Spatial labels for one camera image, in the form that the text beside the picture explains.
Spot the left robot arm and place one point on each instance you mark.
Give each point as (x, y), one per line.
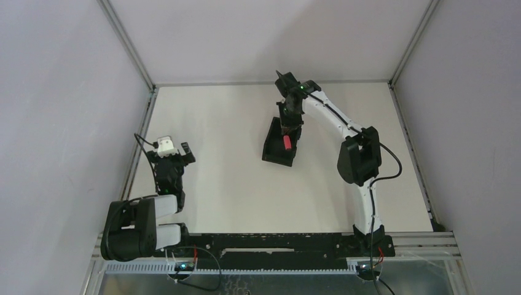
(132, 229)

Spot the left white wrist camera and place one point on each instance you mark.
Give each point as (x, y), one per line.
(165, 147)

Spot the red handled screwdriver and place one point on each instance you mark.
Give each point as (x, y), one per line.
(287, 142)

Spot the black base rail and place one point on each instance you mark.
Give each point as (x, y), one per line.
(294, 251)

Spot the grey slotted cable duct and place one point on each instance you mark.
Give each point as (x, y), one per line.
(158, 267)

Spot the left controller board with wires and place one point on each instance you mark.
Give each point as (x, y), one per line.
(183, 270)

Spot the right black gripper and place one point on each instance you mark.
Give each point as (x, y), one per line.
(289, 125)

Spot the black plastic bin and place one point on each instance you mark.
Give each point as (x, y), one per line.
(273, 148)

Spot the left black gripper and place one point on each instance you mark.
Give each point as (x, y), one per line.
(171, 158)

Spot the right controller board with wires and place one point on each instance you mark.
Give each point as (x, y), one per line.
(372, 272)

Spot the controller board with wires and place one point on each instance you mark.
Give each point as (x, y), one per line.
(183, 270)
(372, 272)

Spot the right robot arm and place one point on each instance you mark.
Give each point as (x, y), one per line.
(360, 148)

